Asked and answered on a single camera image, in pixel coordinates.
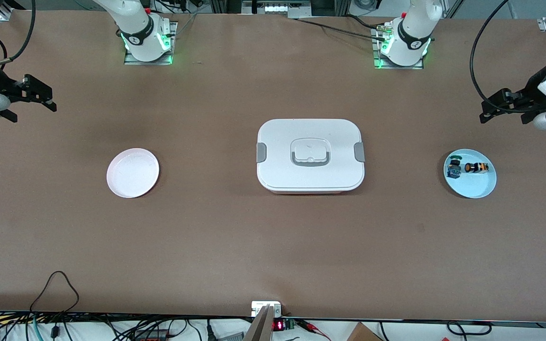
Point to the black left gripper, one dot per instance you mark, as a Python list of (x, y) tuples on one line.
[(530, 94)]

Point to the orange push button switch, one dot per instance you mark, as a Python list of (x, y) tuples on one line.
[(477, 167)]

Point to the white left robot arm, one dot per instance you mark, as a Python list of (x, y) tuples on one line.
[(413, 28)]

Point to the pink box with white lid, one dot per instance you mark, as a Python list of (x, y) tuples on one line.
[(277, 142)]

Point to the light blue round plate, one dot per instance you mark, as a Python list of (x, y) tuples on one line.
[(479, 187)]

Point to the short aluminium profile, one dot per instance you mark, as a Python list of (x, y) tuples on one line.
[(5, 16)]

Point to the pale pink round plate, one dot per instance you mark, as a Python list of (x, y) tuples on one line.
[(133, 173)]

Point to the white electronics unit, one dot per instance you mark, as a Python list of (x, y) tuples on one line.
[(277, 9)]

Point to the black and orange device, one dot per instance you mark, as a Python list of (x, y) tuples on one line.
[(152, 336)]

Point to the brown cardboard piece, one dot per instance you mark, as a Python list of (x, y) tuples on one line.
[(363, 334)]

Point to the red test lead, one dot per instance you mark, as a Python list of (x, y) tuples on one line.
[(313, 327)]

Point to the grey plug block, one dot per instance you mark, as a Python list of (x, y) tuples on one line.
[(230, 337)]

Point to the red digit display module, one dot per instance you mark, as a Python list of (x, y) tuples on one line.
[(278, 325)]

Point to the blue green knob switch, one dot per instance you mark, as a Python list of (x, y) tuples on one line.
[(454, 169)]

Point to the white metal bracket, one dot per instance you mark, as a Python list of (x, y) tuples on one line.
[(256, 308)]

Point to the grey aluminium post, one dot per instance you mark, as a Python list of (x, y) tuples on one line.
[(259, 329)]

